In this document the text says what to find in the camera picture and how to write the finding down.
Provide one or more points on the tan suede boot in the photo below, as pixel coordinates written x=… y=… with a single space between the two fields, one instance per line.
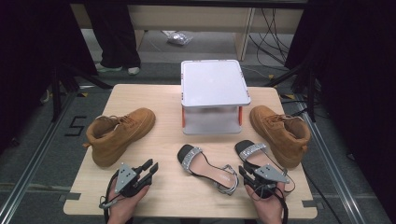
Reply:
x=118 y=140
x=277 y=137

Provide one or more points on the person's left hand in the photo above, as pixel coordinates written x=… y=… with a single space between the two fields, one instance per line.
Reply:
x=124 y=207

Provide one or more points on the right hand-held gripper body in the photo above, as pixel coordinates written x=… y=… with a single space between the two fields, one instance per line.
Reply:
x=270 y=175

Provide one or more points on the clear plastic bag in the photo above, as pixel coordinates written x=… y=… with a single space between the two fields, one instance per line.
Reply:
x=180 y=38

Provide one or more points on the black curtain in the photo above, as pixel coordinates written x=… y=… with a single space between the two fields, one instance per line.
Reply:
x=358 y=77
x=28 y=62

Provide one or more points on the person's right hand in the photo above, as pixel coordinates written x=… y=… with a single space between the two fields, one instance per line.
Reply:
x=267 y=210

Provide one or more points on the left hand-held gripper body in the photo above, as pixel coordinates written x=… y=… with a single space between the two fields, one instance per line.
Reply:
x=125 y=178

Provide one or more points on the white two-tier shoe rack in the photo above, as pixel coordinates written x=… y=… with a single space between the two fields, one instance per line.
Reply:
x=214 y=84

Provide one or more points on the black metal stand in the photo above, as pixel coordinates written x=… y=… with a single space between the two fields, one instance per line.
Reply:
x=310 y=93
x=56 y=93

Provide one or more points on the aluminium floor rail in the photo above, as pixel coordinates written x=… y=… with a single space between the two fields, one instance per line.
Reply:
x=330 y=161
x=34 y=160

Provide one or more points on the beige wooden desk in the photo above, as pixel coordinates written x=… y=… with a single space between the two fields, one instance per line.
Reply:
x=193 y=18

